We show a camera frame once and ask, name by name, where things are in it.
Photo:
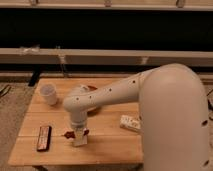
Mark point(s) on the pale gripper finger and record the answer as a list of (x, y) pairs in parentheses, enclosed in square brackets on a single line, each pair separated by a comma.
[(79, 136)]

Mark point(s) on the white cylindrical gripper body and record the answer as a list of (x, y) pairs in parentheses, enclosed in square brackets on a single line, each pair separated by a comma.
[(78, 120)]

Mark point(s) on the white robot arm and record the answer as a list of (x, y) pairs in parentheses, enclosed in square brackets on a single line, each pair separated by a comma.
[(174, 115)]

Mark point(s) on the white sponge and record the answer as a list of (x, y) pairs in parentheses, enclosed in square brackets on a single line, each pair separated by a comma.
[(79, 143)]

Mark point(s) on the orange bowl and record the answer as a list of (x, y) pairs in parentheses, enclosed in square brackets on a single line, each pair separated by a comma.
[(88, 88)]

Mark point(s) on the wooden table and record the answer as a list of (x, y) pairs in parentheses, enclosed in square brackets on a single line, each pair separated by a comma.
[(108, 143)]

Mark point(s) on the white plastic cup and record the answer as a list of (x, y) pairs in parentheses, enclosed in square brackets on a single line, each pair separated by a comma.
[(48, 93)]

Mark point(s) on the white snack box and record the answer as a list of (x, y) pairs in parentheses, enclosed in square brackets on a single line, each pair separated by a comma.
[(130, 123)]

